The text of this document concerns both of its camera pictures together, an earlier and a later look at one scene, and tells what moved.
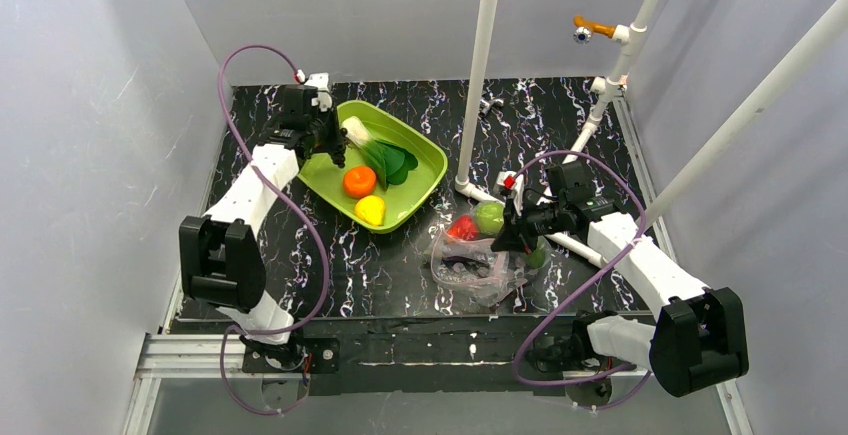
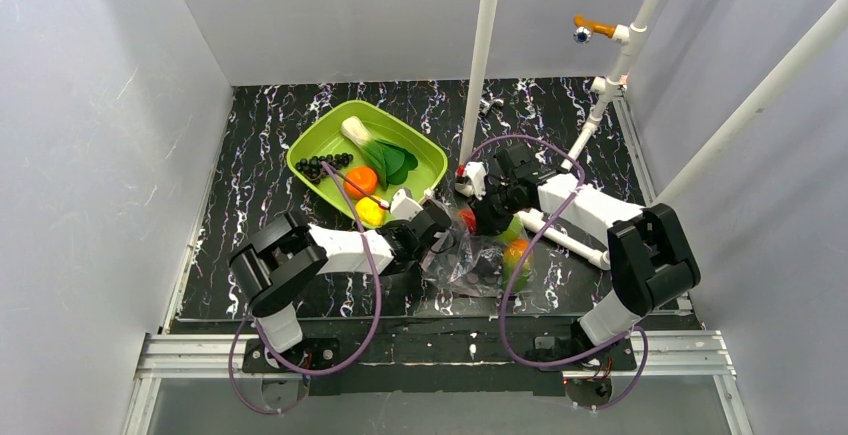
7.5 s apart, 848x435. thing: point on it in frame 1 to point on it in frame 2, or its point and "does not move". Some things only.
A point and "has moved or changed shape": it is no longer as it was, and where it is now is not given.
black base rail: x=419 y=356 does not move
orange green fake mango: x=537 y=258 to x=513 y=255
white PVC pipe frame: x=732 y=126 does not move
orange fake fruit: x=359 y=181 does not move
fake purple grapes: x=461 y=264 to x=312 y=167
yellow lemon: x=370 y=209 does not move
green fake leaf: x=392 y=163 does not move
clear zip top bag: x=472 y=268 has moved or changed shape
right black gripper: x=521 y=225 to x=494 y=205
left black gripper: x=325 y=138 to x=436 y=221
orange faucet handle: x=599 y=28 does not move
